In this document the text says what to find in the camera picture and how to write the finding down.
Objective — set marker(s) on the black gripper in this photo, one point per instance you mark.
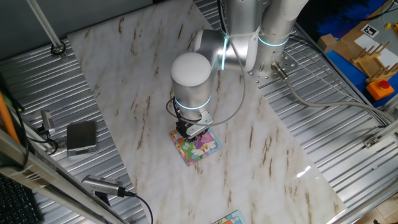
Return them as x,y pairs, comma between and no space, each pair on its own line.
196,136

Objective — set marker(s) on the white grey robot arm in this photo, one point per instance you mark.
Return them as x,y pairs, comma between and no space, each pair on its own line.
189,87

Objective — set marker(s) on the colourful butterfly puzzle board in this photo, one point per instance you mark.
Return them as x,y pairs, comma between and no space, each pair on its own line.
199,152

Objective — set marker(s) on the puzzle board with orange picture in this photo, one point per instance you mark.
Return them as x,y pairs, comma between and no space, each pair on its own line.
231,219

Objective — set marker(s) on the marble pattern board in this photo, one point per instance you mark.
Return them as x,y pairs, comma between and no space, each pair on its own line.
124,62

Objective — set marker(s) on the grey ribbed device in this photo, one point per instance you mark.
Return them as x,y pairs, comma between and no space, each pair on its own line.
99,184

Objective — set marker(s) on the silver digital scale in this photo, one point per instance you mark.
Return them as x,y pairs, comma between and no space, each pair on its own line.
81,135

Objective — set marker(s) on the small cardboard box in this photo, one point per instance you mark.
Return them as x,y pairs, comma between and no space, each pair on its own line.
326,43

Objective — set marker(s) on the blue mat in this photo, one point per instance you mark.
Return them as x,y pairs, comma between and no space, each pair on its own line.
348,70

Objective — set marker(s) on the brown cardboard sheet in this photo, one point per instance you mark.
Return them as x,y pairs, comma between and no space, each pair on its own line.
345,46

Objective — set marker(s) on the wooden peg rack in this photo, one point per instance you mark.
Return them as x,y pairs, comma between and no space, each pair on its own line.
360,60

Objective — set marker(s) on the orange emergency stop box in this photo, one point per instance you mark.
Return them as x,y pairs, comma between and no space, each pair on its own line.
377,91

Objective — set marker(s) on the dark blue fuzzy cloth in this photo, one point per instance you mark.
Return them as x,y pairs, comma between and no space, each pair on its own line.
342,18

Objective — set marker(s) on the orange rod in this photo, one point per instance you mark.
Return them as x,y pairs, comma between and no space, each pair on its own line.
7,118

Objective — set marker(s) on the slanted metal pole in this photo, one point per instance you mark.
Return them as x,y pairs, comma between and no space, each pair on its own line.
43,21

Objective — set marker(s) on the black keyboard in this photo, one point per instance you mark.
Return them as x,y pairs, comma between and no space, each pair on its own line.
15,202

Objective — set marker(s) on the white paper sheet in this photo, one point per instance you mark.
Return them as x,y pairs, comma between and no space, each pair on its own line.
363,42

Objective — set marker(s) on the black white fiducial tag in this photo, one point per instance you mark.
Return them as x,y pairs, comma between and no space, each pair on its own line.
370,31

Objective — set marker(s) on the small yellow block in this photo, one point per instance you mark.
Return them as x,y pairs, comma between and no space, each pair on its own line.
388,25

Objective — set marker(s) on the grey studded baseplate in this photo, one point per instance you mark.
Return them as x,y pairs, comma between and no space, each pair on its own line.
385,15

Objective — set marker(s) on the small orange block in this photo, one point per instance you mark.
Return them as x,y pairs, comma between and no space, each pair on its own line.
395,28

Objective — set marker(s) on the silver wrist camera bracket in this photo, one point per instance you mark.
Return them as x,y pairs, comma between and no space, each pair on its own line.
202,123

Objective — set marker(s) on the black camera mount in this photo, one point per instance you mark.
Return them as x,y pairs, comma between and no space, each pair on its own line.
102,197

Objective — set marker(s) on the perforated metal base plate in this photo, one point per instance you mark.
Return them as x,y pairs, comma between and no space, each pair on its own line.
290,65

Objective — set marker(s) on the aluminium frame rail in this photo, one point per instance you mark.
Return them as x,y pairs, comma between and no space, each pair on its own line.
373,202
388,129
348,81

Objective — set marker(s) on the aluminium frame beam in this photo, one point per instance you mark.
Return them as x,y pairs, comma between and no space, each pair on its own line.
37,174

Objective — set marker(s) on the metal corner bracket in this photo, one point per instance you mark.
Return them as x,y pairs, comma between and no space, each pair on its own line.
371,141

